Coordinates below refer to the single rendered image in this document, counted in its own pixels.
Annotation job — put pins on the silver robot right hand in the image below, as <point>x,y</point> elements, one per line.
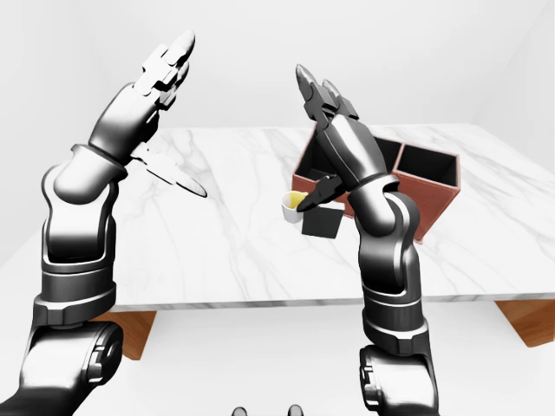
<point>351,147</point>

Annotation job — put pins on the silver robot left hand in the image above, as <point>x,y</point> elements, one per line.
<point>123,121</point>

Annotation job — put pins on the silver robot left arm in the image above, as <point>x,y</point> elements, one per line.
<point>73,260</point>

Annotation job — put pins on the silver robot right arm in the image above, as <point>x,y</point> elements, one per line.
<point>390,277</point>

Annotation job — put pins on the black book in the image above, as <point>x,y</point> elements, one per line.
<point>320,223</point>

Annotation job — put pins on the red-brown desk caddy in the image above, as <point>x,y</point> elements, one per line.
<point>429,199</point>

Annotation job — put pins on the white mug with yellow inside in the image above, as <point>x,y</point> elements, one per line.
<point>289,213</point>

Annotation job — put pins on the wooden table leg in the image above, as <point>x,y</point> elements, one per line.
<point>531,323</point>
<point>132,331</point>

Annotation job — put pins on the small dark rounded shape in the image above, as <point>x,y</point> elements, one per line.
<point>295,411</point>
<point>239,411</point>

